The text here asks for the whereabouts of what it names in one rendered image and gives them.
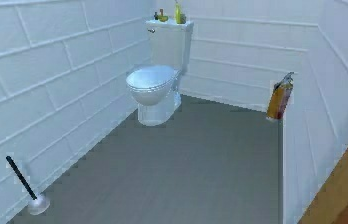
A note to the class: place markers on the small dark bottle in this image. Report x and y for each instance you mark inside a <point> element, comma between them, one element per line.
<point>155,16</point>

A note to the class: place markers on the white toilet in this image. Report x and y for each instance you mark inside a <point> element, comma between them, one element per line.
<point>155,83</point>

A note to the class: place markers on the small yellow green bowl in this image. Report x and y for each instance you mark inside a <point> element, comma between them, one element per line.
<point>163,17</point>

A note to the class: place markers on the orange spray bottle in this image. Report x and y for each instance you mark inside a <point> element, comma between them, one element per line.
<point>278,100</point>

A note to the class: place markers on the brown wooden door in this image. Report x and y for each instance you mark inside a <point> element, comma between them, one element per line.
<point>343,190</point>

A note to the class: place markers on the yellow green bottle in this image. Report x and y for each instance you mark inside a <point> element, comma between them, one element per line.
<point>178,14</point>

